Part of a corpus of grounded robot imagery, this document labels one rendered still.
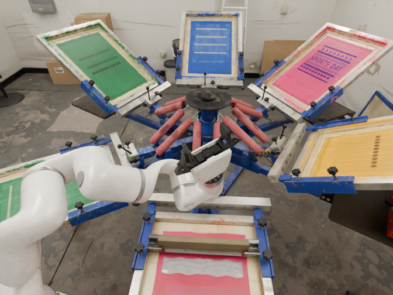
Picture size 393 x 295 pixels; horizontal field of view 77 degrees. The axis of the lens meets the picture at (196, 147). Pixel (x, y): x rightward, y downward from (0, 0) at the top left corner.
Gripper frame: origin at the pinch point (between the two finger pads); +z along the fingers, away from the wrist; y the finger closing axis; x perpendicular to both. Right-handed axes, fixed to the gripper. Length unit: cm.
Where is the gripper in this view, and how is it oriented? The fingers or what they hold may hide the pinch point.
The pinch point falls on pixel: (206, 139)
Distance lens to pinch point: 51.0
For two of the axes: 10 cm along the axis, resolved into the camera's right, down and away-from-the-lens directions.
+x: -4.9, -7.4, 4.6
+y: -8.7, 4.7, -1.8
